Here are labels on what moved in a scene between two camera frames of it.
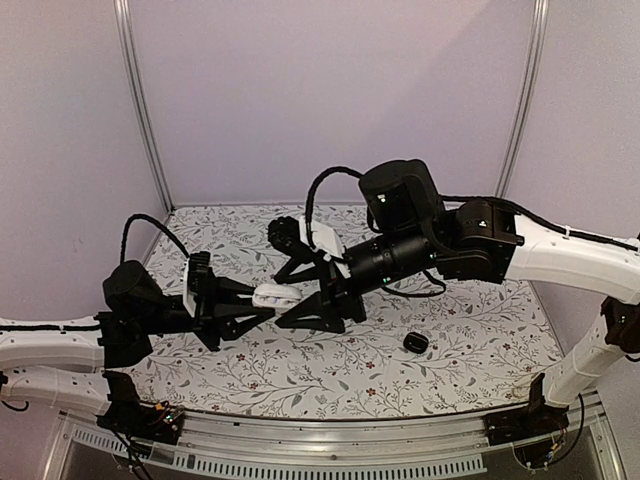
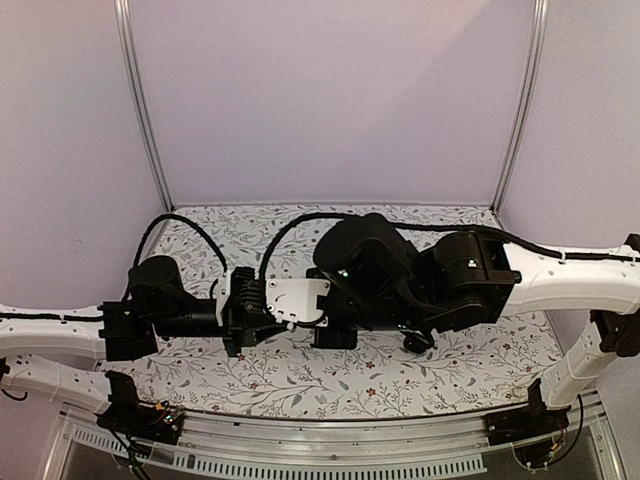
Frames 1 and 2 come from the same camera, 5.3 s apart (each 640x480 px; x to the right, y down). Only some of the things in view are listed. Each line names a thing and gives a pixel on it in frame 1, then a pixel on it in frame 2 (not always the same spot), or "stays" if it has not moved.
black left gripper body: [205, 327] → [232, 330]
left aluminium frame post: [135, 101] stays
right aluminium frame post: [530, 99] stays
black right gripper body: [331, 285] → [333, 340]
